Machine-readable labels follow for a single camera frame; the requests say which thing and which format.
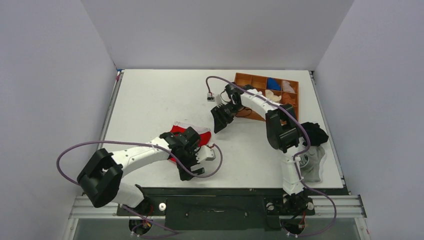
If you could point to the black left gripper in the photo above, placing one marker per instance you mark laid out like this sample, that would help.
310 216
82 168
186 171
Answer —
194 160

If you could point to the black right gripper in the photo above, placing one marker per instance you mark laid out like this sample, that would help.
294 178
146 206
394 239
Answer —
222 111

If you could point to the red underwear white trim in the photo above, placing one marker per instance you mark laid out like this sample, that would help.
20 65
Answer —
203 134

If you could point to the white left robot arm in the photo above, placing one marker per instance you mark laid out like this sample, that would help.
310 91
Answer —
101 178

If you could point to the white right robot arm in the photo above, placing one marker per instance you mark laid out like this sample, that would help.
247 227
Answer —
281 130

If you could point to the cream rolled underwear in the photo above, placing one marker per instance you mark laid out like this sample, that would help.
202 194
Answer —
272 96

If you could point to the blue rolled underwear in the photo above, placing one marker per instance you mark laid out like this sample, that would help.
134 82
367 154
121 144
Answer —
272 84

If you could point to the orange rolled underwear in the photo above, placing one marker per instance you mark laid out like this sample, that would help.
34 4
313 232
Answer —
287 98

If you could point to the black underwear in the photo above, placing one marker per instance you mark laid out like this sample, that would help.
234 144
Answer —
317 136

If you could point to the grey underwear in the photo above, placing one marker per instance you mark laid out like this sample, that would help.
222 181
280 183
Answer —
311 164

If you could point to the wooden compartment tray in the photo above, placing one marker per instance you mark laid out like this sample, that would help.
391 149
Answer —
282 91

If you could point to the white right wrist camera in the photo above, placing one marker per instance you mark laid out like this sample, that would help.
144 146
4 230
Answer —
215 98

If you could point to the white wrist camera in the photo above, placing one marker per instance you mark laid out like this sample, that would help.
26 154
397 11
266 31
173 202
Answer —
205 153
215 98

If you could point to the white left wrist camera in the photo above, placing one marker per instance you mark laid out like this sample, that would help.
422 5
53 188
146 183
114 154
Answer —
205 153

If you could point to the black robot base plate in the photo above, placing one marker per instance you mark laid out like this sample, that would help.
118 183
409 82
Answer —
208 209

